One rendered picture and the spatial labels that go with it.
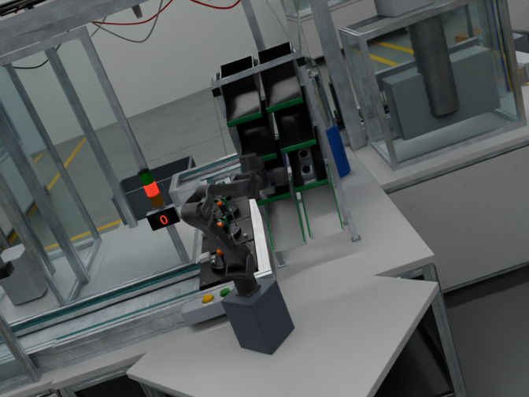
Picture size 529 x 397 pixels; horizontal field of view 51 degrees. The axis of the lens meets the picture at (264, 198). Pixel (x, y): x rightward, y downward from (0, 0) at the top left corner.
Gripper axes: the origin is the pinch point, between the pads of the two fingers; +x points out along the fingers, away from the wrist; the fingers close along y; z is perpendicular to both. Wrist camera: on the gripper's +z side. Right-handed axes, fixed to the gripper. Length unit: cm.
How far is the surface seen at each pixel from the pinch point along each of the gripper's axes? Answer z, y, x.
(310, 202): -14.2, -11.0, 18.4
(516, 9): 99, -191, 604
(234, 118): 23.2, 6.1, -2.5
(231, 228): -23, 30, 35
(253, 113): 23.5, -1.5, -2.4
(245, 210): -19, 30, 56
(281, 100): 26.2, -11.1, 2.3
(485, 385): -114, -66, 54
